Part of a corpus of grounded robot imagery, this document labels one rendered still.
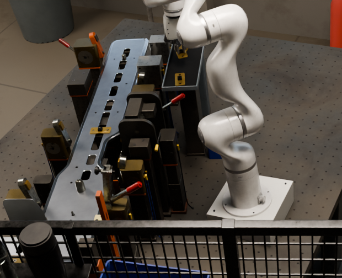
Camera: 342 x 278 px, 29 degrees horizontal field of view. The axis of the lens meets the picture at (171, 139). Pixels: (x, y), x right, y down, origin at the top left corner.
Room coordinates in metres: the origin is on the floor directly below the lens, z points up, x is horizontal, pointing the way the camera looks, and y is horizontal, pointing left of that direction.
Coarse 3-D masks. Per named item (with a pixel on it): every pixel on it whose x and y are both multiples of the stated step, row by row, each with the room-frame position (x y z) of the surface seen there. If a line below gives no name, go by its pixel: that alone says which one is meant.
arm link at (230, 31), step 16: (208, 16) 1.83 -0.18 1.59; (224, 16) 1.82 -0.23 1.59; (240, 16) 1.83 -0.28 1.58; (224, 32) 1.80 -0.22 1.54; (240, 32) 1.81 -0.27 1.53; (224, 48) 1.82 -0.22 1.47; (208, 64) 1.83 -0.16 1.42; (224, 64) 1.80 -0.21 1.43; (224, 80) 1.79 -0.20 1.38; (224, 96) 1.79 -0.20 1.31; (240, 96) 1.80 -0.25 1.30; (240, 112) 1.81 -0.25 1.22; (256, 112) 1.80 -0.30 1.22; (256, 128) 1.79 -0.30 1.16
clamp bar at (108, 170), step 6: (96, 168) 1.65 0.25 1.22; (102, 168) 1.65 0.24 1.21; (108, 168) 1.64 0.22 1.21; (96, 174) 1.64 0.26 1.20; (102, 174) 1.63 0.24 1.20; (108, 174) 1.63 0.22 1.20; (108, 180) 1.63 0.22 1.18; (108, 186) 1.63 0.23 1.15; (108, 192) 1.63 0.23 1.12; (108, 198) 1.63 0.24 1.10
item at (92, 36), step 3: (90, 33) 2.74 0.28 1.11; (93, 33) 2.74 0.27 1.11; (90, 36) 2.73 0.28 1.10; (93, 36) 2.73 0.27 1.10; (96, 36) 2.74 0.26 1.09; (90, 39) 2.73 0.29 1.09; (93, 39) 2.73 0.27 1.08; (96, 39) 2.73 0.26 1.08; (93, 42) 2.73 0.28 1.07; (96, 42) 2.72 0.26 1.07; (99, 42) 2.75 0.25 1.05; (99, 45) 2.74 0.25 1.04; (99, 48) 2.73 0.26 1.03; (102, 48) 2.75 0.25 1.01; (99, 51) 2.72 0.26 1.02; (102, 51) 2.74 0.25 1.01; (99, 54) 2.72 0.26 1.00; (102, 54) 2.72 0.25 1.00; (102, 57) 2.72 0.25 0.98
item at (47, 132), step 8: (48, 128) 2.15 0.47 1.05; (40, 136) 2.11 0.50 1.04; (48, 136) 2.10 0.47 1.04; (56, 136) 2.09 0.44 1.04; (48, 144) 2.09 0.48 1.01; (56, 144) 2.09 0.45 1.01; (64, 144) 2.09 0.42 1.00; (48, 152) 2.10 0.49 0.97; (56, 152) 2.09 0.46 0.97; (64, 152) 2.08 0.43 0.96; (48, 160) 2.10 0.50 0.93; (56, 160) 2.09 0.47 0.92; (64, 160) 2.08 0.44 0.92; (56, 168) 2.10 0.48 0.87
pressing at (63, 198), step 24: (120, 48) 2.75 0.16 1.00; (144, 48) 2.71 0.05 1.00; (120, 72) 2.54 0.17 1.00; (96, 96) 2.39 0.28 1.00; (120, 96) 2.35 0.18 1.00; (96, 120) 2.21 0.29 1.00; (120, 120) 2.18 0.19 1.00; (72, 168) 1.93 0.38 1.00; (72, 192) 1.80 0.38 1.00; (96, 192) 1.78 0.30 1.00; (48, 216) 1.70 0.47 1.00; (72, 216) 1.68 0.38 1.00
